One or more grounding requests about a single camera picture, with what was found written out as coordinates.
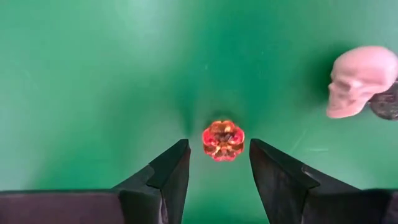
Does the orange glass pumpkin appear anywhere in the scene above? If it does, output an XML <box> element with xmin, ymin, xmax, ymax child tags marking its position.
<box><xmin>201</xmin><ymin>119</ymin><xmax>246</xmax><ymax>162</ymax></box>

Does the white plastic skull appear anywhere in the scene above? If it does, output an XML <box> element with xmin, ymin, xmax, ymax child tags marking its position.
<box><xmin>325</xmin><ymin>45</ymin><xmax>398</xmax><ymax>119</ymax></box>

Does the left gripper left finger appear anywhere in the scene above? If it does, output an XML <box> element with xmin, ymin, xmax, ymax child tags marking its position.
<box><xmin>119</xmin><ymin>139</ymin><xmax>191</xmax><ymax>224</ymax></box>

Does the black glass skull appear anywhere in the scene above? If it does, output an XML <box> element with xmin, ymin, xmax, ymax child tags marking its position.
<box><xmin>368</xmin><ymin>79</ymin><xmax>398</xmax><ymax>121</ymax></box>

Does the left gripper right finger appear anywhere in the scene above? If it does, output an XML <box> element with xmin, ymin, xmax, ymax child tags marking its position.
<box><xmin>249</xmin><ymin>139</ymin><xmax>364</xmax><ymax>224</ymax></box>

